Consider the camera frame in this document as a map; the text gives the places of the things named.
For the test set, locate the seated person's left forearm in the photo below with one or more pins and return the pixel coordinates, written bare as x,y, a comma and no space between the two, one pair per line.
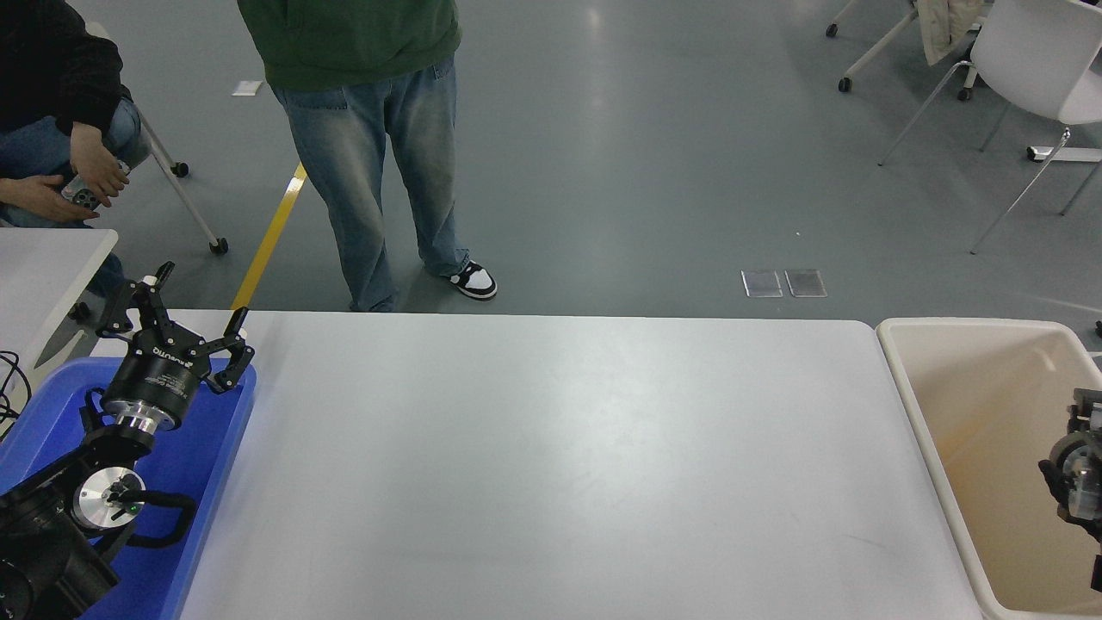
86,90

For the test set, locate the large pale plastic bin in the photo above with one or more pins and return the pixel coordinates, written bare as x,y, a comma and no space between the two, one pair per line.
973,405

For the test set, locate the white shell chair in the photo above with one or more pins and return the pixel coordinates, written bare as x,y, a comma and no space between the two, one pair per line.
1033,52

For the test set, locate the seated person's right hand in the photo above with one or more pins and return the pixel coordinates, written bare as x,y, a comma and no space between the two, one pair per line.
39,202

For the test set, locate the clear floor plate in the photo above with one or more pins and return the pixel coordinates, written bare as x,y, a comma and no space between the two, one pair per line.
805,282
762,283

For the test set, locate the white wheeled chair frame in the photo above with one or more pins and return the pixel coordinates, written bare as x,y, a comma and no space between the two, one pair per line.
878,49

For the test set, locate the blue plastic tray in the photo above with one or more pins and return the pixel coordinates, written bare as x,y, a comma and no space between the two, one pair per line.
202,482

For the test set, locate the beige jacket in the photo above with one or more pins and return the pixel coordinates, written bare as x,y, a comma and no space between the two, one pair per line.
943,26

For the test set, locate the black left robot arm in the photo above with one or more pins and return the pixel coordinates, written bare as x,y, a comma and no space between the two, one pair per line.
43,551

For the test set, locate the seated person's left hand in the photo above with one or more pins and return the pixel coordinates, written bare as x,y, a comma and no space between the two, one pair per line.
95,164

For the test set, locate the white side table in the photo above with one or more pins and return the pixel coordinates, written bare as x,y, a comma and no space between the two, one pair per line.
43,267

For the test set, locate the grey wheeled office chair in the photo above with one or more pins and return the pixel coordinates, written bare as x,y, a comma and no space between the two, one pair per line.
181,183

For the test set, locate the handheld phone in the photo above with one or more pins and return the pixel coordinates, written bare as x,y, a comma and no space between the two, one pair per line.
83,196

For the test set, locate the seated person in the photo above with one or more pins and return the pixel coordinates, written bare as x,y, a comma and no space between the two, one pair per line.
43,52

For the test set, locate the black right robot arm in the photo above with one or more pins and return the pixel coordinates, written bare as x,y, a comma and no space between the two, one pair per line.
1080,474

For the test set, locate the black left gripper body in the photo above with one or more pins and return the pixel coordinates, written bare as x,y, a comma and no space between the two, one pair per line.
155,379

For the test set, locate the white furniture base bar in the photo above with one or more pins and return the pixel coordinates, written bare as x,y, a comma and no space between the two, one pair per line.
1067,154

